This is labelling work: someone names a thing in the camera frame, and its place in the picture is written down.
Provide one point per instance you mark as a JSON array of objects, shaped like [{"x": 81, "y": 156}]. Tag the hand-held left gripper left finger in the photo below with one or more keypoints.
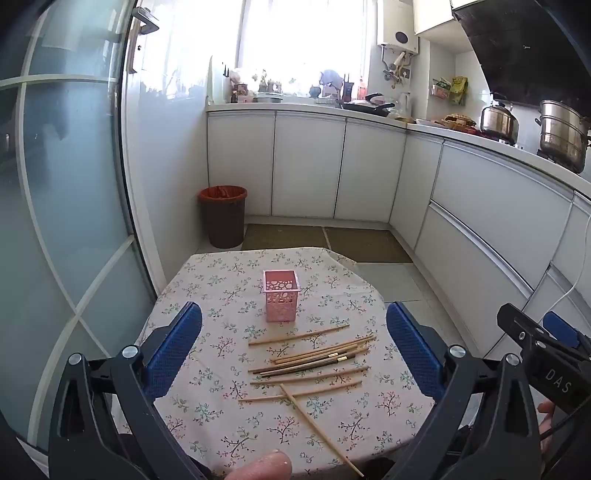
[{"x": 178, "y": 350}]

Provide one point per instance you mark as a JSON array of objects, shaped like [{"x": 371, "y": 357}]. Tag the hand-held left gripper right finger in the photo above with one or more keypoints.
[{"x": 411, "y": 350}]

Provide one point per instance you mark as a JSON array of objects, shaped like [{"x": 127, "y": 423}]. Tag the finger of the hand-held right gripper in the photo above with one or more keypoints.
[
  {"x": 561, "y": 328},
  {"x": 517, "y": 321}
]

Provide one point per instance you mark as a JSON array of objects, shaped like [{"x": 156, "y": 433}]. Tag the pile of wooden chopsticks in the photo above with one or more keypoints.
[{"x": 314, "y": 354}]

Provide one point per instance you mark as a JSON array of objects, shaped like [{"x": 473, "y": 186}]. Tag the dark chopstick with gold band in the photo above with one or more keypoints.
[
  {"x": 304, "y": 367},
  {"x": 314, "y": 357}
]

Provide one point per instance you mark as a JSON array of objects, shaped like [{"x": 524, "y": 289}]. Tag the pink perforated utensil holder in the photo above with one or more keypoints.
[{"x": 281, "y": 304}]

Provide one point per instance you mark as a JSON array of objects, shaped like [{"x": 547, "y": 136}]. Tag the person's right hand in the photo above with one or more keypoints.
[{"x": 547, "y": 408}]

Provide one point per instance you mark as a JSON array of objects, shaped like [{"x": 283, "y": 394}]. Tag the person's left hand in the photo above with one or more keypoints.
[{"x": 263, "y": 467}]

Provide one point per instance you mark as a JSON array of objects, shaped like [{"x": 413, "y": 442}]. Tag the floral tablecloth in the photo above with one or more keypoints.
[{"x": 207, "y": 286}]

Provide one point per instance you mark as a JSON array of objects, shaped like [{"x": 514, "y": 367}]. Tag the brown floor mat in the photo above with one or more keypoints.
[
  {"x": 369, "y": 244},
  {"x": 281, "y": 237}
]

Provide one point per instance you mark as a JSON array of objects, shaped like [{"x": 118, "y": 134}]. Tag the brown trash bin red bag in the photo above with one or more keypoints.
[{"x": 224, "y": 221}]

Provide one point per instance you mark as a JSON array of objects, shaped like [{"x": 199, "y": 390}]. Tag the stainless steel steamer pot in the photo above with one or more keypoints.
[{"x": 563, "y": 134}]

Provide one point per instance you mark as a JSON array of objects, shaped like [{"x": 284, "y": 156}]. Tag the frosted glass sliding door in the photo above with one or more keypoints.
[{"x": 69, "y": 184}]

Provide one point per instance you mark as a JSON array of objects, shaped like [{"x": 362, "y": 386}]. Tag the stainless steel kettle pot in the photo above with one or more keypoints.
[{"x": 498, "y": 122}]

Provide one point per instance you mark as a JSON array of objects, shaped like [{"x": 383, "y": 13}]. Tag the plate of food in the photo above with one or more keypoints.
[{"x": 457, "y": 121}]

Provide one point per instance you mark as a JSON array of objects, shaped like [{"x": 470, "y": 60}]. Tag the yellow hanging packets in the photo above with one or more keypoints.
[{"x": 459, "y": 87}]

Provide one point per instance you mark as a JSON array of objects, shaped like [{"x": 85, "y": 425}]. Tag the white plastic jug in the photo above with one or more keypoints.
[{"x": 405, "y": 106}]

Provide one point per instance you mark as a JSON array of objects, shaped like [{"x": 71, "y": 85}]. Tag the black frying pan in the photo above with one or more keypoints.
[{"x": 369, "y": 110}]

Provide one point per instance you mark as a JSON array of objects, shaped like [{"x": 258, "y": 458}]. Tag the red bottle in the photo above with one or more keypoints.
[{"x": 363, "y": 88}]

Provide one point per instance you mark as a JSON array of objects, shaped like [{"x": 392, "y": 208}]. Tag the white kitchen countertop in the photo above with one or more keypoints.
[{"x": 286, "y": 105}]

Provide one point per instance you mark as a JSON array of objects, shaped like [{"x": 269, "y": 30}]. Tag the metal basin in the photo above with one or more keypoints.
[{"x": 268, "y": 98}]

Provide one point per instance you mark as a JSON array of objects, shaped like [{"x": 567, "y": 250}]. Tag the black range hood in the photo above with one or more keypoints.
[{"x": 521, "y": 50}]

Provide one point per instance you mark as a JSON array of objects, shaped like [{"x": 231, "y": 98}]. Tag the black radio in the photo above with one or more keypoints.
[{"x": 347, "y": 87}]

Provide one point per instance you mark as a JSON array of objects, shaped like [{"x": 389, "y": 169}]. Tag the small potted plants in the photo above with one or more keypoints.
[{"x": 270, "y": 85}]

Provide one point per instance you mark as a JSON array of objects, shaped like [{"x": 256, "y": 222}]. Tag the blue grey cloth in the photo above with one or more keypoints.
[{"x": 330, "y": 78}]

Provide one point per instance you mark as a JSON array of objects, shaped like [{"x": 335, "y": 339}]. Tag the white water heater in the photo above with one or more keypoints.
[{"x": 399, "y": 32}]

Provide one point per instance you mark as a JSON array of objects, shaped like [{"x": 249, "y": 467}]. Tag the kitchen window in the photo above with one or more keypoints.
[{"x": 300, "y": 41}]

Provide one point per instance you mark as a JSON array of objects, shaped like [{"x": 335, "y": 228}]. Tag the wall rack with packets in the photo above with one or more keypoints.
[{"x": 441, "y": 88}]

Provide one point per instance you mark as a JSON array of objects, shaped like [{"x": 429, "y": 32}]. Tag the white wall cabinet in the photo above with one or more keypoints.
[{"x": 431, "y": 14}]

